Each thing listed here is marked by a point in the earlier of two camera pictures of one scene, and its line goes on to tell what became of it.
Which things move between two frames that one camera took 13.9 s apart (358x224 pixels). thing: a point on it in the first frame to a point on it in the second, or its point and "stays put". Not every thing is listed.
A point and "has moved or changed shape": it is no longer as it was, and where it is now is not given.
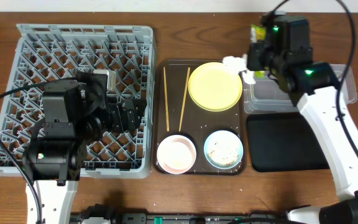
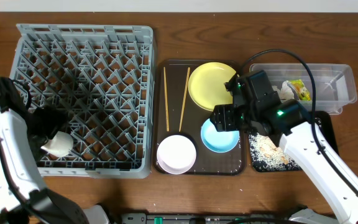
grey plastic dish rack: [43, 53] stays put
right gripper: [252, 54] to [222, 114]
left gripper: [123, 113] to [45, 130]
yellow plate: [214, 88] stays put
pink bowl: [176, 154] stays put
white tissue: [237, 65] to [284, 93]
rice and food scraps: [224, 154] to [272, 157]
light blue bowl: [223, 149] has moved or changed shape
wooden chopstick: [165, 101] stays put
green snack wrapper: [258, 33] has moved or changed shape
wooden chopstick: [184, 100] stays put
